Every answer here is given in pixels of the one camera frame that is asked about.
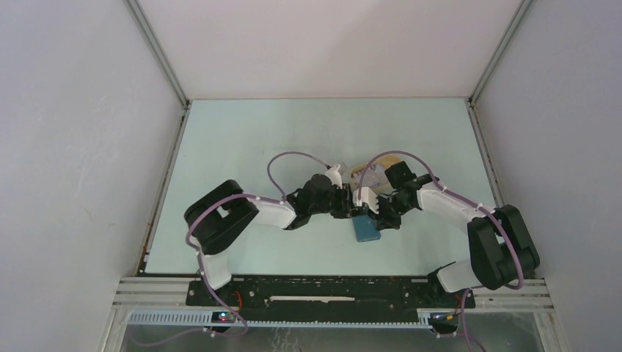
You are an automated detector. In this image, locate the beige oval tray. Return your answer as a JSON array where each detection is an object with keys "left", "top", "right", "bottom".
[{"left": 350, "top": 154, "right": 401, "bottom": 194}]

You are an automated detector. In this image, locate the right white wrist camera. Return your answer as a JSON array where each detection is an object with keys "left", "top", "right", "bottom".
[{"left": 353, "top": 187, "right": 379, "bottom": 214}]

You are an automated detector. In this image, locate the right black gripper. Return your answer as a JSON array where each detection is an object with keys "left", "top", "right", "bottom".
[{"left": 367, "top": 194, "right": 413, "bottom": 230}]

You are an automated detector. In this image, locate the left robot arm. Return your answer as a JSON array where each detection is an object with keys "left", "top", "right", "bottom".
[{"left": 183, "top": 174, "right": 361, "bottom": 306}]

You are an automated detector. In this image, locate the aluminium frame rail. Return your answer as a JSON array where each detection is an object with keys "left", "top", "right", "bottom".
[{"left": 112, "top": 277, "right": 554, "bottom": 313}]

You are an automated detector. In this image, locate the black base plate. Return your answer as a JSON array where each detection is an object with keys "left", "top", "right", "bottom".
[{"left": 186, "top": 275, "right": 463, "bottom": 323}]

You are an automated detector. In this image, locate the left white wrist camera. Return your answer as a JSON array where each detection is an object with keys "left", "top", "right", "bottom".
[{"left": 324, "top": 163, "right": 347, "bottom": 189}]

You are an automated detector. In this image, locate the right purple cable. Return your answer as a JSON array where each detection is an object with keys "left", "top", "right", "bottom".
[{"left": 356, "top": 150, "right": 526, "bottom": 351}]

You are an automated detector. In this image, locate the blue card holder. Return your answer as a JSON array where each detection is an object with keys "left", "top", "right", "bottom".
[{"left": 352, "top": 216, "right": 381, "bottom": 243}]

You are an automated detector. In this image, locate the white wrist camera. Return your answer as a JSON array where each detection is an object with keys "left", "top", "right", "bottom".
[
  {"left": 324, "top": 163, "right": 347, "bottom": 189},
  {"left": 353, "top": 187, "right": 379, "bottom": 214}
]

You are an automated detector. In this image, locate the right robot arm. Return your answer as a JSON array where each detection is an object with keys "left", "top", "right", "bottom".
[{"left": 373, "top": 161, "right": 541, "bottom": 307}]

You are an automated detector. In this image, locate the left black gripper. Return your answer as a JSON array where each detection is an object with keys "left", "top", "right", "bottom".
[{"left": 309, "top": 183, "right": 367, "bottom": 219}]

